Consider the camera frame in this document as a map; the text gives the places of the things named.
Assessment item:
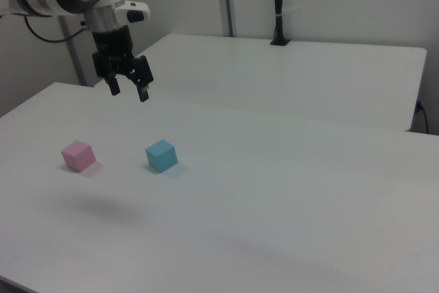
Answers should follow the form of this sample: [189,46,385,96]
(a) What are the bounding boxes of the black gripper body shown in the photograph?
[91,24,154,85]

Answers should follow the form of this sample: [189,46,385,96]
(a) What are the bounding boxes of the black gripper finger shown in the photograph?
[135,80,150,103]
[107,75,121,96]

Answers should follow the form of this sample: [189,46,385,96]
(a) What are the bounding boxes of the blue cube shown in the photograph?
[145,139,179,174]

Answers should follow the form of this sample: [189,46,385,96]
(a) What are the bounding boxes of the pink cube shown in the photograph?
[60,140,97,173]

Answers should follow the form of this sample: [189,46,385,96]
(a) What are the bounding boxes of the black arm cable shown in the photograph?
[23,15,91,43]

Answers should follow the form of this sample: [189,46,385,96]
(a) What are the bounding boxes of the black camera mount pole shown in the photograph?
[270,0,292,47]

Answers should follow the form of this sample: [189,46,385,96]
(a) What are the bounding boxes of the black cable with blue plug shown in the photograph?
[414,99,430,134]

